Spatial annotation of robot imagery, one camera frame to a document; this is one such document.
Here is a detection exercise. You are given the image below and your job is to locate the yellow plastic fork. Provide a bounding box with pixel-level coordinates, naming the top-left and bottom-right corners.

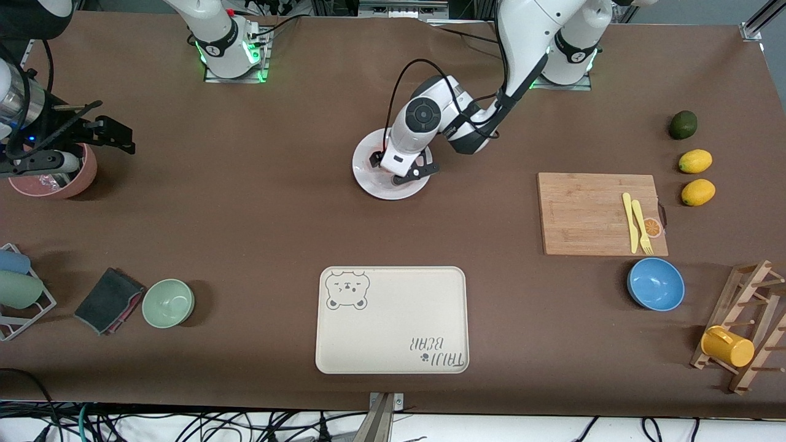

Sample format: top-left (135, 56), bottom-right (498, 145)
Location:
top-left (632, 200), bottom-right (654, 255)

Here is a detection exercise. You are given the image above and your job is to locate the white wire rack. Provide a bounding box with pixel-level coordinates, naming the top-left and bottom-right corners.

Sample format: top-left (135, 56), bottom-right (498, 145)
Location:
top-left (0, 243), bottom-right (57, 342)

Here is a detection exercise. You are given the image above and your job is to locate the pink folded cloth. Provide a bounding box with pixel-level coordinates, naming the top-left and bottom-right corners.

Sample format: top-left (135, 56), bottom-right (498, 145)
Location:
top-left (106, 287), bottom-right (146, 336)

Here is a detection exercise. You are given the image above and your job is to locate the mint green bowl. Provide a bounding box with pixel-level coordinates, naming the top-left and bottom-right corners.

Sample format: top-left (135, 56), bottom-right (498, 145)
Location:
top-left (142, 279), bottom-right (196, 329)

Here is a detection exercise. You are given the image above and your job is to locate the yellow mug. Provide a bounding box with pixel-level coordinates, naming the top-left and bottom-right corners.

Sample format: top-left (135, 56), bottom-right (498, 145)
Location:
top-left (701, 325), bottom-right (755, 368)

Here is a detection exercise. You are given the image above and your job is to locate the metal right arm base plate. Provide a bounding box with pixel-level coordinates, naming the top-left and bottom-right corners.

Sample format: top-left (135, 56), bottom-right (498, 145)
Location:
top-left (203, 28), bottom-right (272, 84)

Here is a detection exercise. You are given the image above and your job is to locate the black right base cable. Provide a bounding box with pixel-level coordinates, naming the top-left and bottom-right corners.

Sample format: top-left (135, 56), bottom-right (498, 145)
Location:
top-left (247, 12), bottom-right (303, 39)

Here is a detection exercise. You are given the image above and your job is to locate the wooden cutting board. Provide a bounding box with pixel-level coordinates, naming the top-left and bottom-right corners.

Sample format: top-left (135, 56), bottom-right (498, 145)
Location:
top-left (537, 173), bottom-right (669, 257)

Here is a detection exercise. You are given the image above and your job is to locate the blue bowl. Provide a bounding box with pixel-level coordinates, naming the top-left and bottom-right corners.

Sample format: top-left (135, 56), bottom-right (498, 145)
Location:
top-left (626, 257), bottom-right (686, 312)

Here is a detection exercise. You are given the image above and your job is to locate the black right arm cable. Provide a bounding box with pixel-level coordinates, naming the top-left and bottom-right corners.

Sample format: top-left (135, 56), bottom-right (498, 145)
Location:
top-left (0, 38), bottom-right (56, 154)

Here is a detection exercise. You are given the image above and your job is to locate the black left base cable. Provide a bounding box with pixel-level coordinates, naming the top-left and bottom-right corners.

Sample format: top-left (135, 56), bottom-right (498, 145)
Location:
top-left (424, 17), bottom-right (501, 48)

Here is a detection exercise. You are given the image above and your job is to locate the yellow plastic knife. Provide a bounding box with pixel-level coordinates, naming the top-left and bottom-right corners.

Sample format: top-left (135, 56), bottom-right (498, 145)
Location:
top-left (622, 193), bottom-right (640, 254)

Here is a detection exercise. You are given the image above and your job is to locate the dark grey folded cloth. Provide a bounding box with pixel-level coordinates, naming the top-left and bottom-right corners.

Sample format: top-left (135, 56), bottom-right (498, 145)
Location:
top-left (74, 267), bottom-right (146, 336)

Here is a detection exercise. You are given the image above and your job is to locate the yellow lemon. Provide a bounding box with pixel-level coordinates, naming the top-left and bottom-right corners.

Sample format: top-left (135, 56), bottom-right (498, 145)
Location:
top-left (678, 149), bottom-right (714, 174)
top-left (681, 179), bottom-right (717, 207)

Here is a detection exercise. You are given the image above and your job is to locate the black base cable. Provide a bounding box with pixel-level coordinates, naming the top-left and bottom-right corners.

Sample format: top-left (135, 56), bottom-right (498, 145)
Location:
top-left (247, 12), bottom-right (303, 39)
top-left (424, 17), bottom-right (501, 48)

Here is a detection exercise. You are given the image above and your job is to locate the wooden mug rack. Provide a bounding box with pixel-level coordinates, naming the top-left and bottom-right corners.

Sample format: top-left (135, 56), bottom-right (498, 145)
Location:
top-left (690, 260), bottom-right (786, 395)

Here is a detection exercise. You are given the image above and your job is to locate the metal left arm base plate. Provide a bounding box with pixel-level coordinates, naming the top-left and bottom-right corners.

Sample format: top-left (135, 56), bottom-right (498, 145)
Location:
top-left (527, 31), bottom-right (593, 91)

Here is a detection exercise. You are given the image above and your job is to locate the pink pot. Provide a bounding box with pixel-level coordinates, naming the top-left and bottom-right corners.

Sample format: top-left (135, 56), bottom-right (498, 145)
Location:
top-left (7, 144), bottom-right (98, 200)

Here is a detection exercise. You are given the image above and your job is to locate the white round plate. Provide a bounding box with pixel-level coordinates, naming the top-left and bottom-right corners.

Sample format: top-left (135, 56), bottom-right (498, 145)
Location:
top-left (352, 129), bottom-right (434, 201)

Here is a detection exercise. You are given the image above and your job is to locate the light blue cup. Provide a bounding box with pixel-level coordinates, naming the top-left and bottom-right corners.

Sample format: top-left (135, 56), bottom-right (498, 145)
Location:
top-left (0, 249), bottom-right (31, 275)

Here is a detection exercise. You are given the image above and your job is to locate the pale green cup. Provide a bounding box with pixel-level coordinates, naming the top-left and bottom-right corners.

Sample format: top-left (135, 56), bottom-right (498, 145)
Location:
top-left (0, 271), bottom-right (45, 309)

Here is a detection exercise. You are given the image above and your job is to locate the dark green lime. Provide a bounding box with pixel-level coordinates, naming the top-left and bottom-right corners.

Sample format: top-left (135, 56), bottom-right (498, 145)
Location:
top-left (669, 110), bottom-right (698, 140)

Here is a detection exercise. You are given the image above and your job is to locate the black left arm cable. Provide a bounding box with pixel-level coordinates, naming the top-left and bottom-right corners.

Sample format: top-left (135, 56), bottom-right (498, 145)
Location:
top-left (382, 59), bottom-right (510, 160)

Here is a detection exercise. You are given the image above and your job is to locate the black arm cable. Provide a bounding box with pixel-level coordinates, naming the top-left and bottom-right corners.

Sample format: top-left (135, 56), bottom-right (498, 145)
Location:
top-left (382, 59), bottom-right (510, 160)
top-left (0, 38), bottom-right (56, 154)

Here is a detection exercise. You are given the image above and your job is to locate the cream tray with bear print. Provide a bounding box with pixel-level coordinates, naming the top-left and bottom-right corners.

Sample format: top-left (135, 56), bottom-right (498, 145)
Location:
top-left (315, 266), bottom-right (470, 374)

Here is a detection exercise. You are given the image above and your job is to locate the metal scoop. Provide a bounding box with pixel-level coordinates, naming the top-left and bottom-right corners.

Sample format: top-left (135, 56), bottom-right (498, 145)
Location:
top-left (37, 169), bottom-right (84, 190)

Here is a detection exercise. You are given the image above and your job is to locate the aluminium frame post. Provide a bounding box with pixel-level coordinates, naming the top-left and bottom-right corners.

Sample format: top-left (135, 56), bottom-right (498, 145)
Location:
top-left (740, 0), bottom-right (786, 42)

